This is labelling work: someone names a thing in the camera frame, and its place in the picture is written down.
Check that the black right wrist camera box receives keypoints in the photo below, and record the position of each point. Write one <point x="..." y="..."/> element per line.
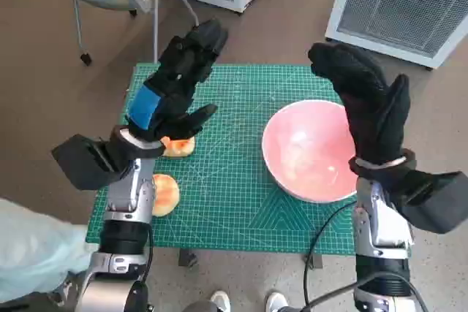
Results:
<point x="435" y="202"/>

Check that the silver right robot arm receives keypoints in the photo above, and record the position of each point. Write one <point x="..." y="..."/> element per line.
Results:
<point x="380" y="224"/>

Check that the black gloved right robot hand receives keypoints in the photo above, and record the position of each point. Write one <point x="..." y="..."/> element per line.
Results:
<point x="369" y="107"/>

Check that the white shoe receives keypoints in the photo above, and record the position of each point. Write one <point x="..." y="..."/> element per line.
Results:
<point x="220" y="301"/>
<point x="276" y="301"/>

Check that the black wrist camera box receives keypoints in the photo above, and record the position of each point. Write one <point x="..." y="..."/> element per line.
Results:
<point x="84" y="166"/>
<point x="435" y="202"/>

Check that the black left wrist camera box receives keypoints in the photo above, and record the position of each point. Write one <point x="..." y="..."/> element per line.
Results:
<point x="84" y="166"/>

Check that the pale blue cloth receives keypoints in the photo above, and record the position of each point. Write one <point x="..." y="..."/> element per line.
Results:
<point x="33" y="246"/>

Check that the round bread bun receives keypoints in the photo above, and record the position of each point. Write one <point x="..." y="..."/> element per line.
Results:
<point x="166" y="197"/>

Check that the white mesh cabinet with red light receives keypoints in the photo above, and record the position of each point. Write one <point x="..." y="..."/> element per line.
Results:
<point x="395" y="8"/>

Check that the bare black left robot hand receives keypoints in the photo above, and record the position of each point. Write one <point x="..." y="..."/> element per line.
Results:
<point x="172" y="82"/>

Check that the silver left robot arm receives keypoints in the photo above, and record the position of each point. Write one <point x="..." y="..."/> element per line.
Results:
<point x="128" y="195"/>

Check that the black table bracket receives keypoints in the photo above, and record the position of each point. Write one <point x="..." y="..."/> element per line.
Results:
<point x="315" y="261"/>
<point x="187" y="258"/>

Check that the white metal pole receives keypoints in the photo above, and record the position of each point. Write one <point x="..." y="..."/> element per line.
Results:
<point x="155" y="16"/>

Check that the pink bowl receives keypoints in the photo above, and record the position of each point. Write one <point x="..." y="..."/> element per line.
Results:
<point x="307" y="158"/>

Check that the green cutting mat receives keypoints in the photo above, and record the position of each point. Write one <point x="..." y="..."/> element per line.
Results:
<point x="226" y="180"/>

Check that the long golden pastry bread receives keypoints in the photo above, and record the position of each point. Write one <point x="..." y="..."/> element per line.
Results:
<point x="181" y="148"/>

